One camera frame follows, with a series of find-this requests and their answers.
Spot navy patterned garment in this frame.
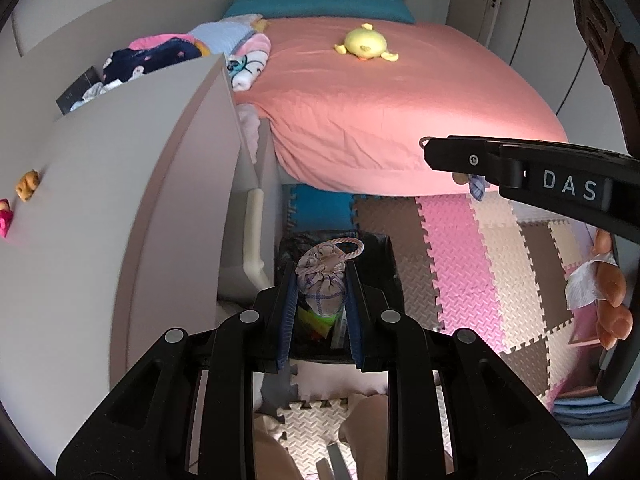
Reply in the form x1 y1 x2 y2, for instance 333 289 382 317
102 42 201 85

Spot foam puzzle mat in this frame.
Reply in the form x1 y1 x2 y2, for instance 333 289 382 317
252 182 621 480

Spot orange doll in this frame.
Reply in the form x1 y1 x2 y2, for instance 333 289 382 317
595 230 628 351

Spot pink garment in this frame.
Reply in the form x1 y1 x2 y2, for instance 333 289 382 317
129 33 196 52

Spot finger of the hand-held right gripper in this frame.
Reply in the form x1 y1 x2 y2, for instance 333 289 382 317
419 135 525 196

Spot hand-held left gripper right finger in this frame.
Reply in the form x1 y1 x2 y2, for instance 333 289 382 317
345 260 587 480

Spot yellow plush duck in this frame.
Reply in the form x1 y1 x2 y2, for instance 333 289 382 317
334 22 399 62

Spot small checked cloth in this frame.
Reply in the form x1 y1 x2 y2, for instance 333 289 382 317
452 171 488 202

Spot orange green pumpkin toy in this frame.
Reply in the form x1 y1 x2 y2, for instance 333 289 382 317
298 307 337 346

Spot blue folded cushion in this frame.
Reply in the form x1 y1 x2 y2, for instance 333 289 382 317
550 397 631 441

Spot person's leg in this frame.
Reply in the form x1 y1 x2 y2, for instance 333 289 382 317
254 415 301 480
340 394 391 480

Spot light blue folded cloth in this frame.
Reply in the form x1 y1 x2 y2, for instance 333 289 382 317
189 14 263 56

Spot dark brown perforated object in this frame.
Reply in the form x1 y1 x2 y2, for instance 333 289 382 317
564 0 640 161

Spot black trash bin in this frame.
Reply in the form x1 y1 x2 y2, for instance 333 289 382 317
277 230 406 363

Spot checked drawstring pouch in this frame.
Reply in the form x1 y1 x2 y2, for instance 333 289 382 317
294 237 366 317

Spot white crumpled cloth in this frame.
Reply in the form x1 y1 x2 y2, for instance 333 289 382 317
565 254 613 311

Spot small white clothes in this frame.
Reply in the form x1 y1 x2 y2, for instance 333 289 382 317
70 79 118 111

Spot pink white folded cloth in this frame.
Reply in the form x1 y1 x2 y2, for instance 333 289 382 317
227 31 272 93

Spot grey flat bar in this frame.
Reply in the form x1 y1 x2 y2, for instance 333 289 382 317
327 440 351 480

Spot bed with pink sheet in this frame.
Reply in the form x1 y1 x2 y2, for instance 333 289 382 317
232 17 568 196

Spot orange toy figure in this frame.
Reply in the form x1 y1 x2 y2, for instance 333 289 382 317
15 170 41 202

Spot black box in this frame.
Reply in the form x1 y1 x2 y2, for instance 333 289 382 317
55 66 103 116

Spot white desk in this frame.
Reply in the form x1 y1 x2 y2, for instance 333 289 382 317
0 52 261 476

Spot teal pillow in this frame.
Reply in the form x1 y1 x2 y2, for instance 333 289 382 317
221 0 416 25

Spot white wardrobe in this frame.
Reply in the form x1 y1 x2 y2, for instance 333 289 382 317
390 0 601 116

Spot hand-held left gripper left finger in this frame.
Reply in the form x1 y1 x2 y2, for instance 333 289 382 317
56 260 301 480

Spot cream bed side rail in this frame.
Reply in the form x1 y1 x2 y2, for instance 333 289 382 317
239 187 273 291

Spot grey foam mat piece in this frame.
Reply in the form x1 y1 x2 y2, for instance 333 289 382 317
260 372 301 418

